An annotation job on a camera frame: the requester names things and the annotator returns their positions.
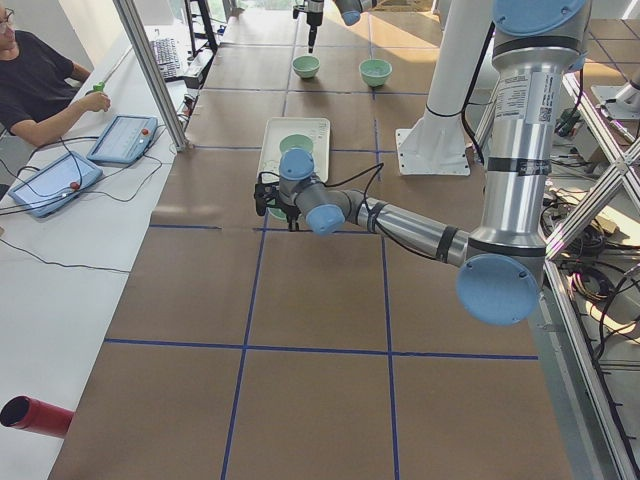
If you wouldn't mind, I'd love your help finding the green bowl with ice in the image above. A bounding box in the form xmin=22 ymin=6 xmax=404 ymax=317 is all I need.
xmin=359 ymin=59 xmax=393 ymax=88

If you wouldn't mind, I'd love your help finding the green bowl on tray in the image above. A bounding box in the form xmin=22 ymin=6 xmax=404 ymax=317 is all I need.
xmin=279 ymin=134 xmax=314 ymax=154

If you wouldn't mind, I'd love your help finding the cream bear serving tray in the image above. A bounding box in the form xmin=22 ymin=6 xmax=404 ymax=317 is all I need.
xmin=257 ymin=117 xmax=330 ymax=181

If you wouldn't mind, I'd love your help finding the black keyboard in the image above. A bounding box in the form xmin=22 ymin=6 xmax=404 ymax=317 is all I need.
xmin=149 ymin=38 xmax=182 ymax=82

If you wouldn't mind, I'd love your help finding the blue teach pendant far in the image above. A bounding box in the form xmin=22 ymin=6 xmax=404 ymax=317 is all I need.
xmin=87 ymin=115 xmax=158 ymax=165

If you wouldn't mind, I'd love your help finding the blue teach pendant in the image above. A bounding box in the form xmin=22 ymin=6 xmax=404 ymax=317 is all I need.
xmin=87 ymin=115 xmax=158 ymax=165
xmin=8 ymin=151 xmax=103 ymax=218

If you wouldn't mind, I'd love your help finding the blue teach pendant near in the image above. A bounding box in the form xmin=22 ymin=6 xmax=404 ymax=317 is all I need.
xmin=8 ymin=151 xmax=103 ymax=218

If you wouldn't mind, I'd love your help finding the person in black shirt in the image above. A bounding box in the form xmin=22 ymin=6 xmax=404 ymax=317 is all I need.
xmin=1 ymin=7 xmax=111 ymax=147

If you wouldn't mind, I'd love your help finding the red cylinder tube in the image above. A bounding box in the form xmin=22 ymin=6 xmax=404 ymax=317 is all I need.
xmin=1 ymin=395 xmax=74 ymax=438

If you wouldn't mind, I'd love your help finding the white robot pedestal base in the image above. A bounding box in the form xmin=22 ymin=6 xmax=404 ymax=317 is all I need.
xmin=396 ymin=0 xmax=493 ymax=176

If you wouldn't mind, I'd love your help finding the aluminium frame post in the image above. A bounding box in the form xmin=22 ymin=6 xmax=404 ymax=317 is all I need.
xmin=113 ymin=0 xmax=189 ymax=152

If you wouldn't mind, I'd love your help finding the green handled stick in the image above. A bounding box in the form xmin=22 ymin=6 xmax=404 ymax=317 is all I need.
xmin=92 ymin=46 xmax=132 ymax=92

